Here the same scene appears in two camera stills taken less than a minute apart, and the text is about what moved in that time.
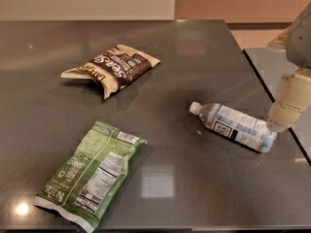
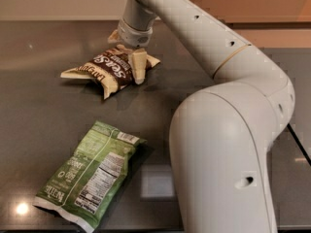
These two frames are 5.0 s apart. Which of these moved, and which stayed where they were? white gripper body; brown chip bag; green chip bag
Moved: white gripper body
Stayed: green chip bag; brown chip bag
